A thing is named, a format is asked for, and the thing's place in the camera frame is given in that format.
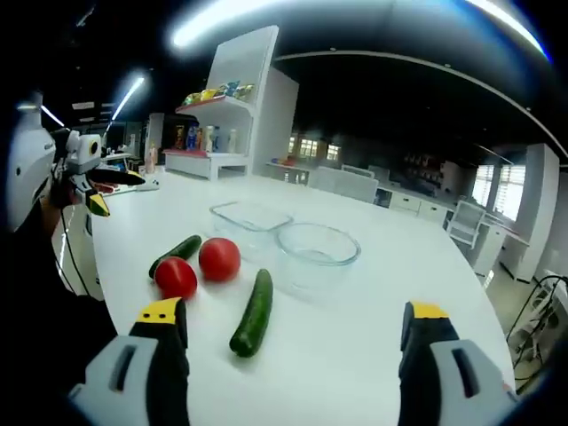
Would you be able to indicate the rectangular glass storage container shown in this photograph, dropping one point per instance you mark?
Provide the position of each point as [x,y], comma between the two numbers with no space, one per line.
[248,219]

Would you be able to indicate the white bottle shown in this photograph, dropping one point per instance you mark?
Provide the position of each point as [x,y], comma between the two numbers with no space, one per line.
[213,138]

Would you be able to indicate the green cucumber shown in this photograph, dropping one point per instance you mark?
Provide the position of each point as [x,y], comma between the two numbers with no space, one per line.
[182,248]
[254,310]

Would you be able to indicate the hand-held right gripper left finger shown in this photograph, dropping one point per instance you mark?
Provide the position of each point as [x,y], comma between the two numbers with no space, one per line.
[111,373]

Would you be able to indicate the white chair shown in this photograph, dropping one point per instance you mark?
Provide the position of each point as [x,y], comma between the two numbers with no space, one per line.
[466,219]
[360,184]

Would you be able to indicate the dark red box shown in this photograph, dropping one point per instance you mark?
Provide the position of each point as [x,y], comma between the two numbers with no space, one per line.
[177,137]

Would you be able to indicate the round glass storage container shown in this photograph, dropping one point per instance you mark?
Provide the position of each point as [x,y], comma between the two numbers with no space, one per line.
[317,253]

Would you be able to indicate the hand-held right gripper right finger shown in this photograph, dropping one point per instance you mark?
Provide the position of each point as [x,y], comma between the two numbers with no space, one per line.
[461,381]

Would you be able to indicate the curved ceiling light strip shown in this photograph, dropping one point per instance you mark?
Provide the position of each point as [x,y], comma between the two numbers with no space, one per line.
[510,22]

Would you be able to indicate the red tomato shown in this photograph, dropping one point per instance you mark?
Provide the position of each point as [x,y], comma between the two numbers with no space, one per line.
[219,258]
[175,277]

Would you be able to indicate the pale pink bottle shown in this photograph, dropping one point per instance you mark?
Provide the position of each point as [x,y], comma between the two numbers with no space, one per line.
[152,155]

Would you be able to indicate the white table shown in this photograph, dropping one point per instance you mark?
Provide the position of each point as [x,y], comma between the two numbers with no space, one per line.
[355,355]

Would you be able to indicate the straight ceiling light strip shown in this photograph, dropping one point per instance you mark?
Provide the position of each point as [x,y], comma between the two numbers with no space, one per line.
[222,24]

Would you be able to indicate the low white cabinet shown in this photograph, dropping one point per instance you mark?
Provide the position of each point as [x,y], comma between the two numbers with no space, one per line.
[412,203]

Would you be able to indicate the white smartphone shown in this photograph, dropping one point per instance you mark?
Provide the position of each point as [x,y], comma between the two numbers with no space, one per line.
[146,185]

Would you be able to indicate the white display shelf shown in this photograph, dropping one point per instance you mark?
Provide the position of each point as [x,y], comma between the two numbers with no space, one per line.
[262,111]

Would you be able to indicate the window with blinds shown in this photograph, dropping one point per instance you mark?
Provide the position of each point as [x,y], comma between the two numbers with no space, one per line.
[499,191]

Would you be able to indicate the blue packet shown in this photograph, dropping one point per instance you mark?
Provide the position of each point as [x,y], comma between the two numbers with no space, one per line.
[191,137]

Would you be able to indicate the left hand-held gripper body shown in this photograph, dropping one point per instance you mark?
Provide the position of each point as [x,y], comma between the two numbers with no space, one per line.
[82,151]

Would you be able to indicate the row of colourful snack packets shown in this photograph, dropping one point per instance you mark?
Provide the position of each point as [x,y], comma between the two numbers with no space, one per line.
[217,92]

